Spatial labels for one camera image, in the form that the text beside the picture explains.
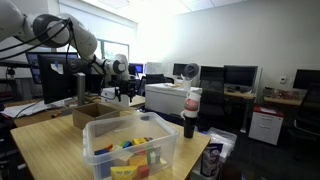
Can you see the black office chair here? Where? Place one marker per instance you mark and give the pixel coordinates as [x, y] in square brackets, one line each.
[212, 98]

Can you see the white red drawer pedestal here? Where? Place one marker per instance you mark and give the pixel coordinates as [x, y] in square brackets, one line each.
[266, 124]

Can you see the grey desk fan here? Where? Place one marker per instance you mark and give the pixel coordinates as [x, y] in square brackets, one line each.
[189, 72]

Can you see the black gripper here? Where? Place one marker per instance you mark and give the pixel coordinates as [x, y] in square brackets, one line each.
[123, 87]

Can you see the red toy block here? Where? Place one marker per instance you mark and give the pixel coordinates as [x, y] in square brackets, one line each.
[143, 171]

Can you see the brown cardboard box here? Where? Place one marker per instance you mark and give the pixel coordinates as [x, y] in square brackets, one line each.
[92, 112]

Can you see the black monitor right desk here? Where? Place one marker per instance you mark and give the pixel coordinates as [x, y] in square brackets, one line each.
[240, 75]

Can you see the clear plastic bin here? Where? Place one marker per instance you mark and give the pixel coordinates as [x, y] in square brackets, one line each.
[127, 137]

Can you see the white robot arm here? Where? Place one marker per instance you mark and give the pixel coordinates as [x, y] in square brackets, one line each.
[55, 31]

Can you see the white small box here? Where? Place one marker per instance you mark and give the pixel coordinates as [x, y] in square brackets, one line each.
[113, 95]

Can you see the snack bag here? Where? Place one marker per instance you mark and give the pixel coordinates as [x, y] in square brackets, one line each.
[210, 159]

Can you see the blue toy block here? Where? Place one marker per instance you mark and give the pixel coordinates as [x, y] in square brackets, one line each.
[101, 151]

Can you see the black monitor far right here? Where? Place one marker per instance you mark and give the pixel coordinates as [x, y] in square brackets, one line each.
[304, 78]

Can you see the white cabinet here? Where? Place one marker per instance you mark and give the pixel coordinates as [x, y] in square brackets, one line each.
[164, 99]

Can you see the black computer monitor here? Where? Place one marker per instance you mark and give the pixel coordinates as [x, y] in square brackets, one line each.
[58, 82]

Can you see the black monitor centre back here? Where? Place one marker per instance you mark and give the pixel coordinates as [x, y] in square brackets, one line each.
[178, 69]

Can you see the wooden back desk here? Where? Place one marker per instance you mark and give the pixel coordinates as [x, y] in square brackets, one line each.
[248, 97]

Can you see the silver monitor stand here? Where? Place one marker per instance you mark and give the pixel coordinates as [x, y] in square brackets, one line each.
[81, 77]

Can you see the orange toy block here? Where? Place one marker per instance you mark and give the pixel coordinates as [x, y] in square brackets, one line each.
[138, 161]

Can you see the green toy block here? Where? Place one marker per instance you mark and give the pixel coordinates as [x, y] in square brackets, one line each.
[153, 156]

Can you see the yellow toy block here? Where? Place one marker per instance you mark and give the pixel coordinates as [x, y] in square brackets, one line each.
[124, 172]

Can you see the clear plastic container floor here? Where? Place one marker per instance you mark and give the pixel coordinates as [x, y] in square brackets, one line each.
[227, 139]

